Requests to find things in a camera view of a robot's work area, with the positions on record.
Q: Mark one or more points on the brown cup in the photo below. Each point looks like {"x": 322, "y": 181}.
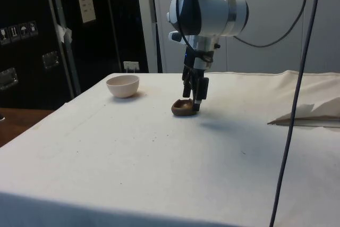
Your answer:
{"x": 182, "y": 112}

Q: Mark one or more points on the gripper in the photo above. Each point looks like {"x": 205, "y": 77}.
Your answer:
{"x": 191, "y": 59}

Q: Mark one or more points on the white bowl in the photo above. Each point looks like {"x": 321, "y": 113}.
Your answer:
{"x": 122, "y": 88}

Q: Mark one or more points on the black cabinet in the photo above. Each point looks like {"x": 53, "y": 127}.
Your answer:
{"x": 26, "y": 65}

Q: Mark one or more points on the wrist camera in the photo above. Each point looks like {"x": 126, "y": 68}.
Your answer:
{"x": 174, "y": 37}

